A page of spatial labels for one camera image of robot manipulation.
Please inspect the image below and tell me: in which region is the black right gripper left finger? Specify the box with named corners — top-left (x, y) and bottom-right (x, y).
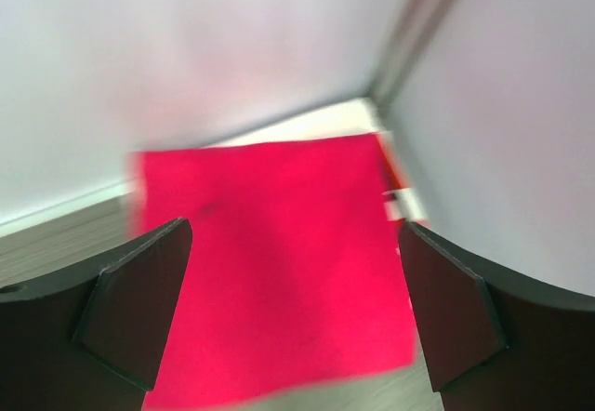
top-left (1, 219), bottom-right (192, 410)

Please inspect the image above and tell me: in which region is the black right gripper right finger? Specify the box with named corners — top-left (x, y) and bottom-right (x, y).
top-left (399, 221), bottom-right (594, 410)

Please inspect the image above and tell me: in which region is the pink t shirt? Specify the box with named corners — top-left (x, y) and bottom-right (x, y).
top-left (134, 133), bottom-right (416, 410)

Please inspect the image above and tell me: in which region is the folded red coca-cola t shirt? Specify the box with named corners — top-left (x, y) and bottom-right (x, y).
top-left (212, 98), bottom-right (427, 223)

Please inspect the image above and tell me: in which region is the right corner aluminium post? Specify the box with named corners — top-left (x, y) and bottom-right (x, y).
top-left (366, 0), bottom-right (456, 111)

